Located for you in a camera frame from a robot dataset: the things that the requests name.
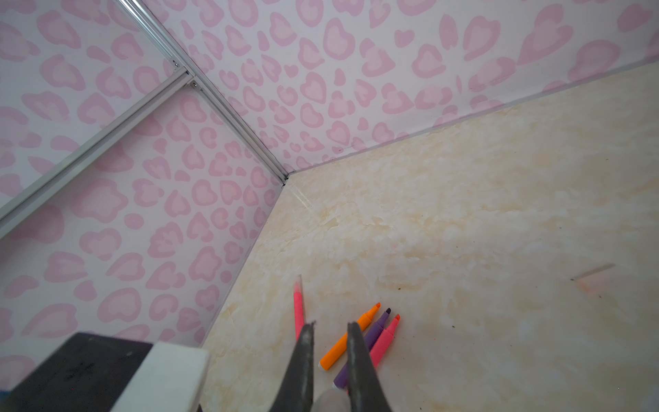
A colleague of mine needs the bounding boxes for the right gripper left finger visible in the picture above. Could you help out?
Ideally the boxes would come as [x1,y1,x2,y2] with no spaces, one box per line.
[269,323,315,412]

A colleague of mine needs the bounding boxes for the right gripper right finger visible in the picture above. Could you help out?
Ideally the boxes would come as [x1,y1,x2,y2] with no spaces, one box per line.
[347,322,392,412]

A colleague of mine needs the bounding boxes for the pink pen group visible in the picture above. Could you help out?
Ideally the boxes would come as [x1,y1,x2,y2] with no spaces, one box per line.
[293,275,305,339]
[370,314,401,368]

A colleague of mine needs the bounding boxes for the diagonal aluminium frame bar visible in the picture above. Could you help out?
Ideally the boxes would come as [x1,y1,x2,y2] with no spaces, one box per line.
[1,66,194,237]

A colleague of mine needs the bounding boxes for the translucent pen cap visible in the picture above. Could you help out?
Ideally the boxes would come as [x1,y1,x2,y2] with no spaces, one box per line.
[311,388,351,412]

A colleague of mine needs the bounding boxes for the purple pen left group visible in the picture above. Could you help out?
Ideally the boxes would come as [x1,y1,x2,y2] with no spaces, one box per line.
[333,308,391,390]

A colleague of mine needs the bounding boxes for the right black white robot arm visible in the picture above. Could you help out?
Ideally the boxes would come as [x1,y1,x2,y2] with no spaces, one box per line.
[1,323,391,411]

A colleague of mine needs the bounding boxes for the orange pen left group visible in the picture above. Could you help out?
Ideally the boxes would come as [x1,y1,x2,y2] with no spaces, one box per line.
[318,302,382,372]

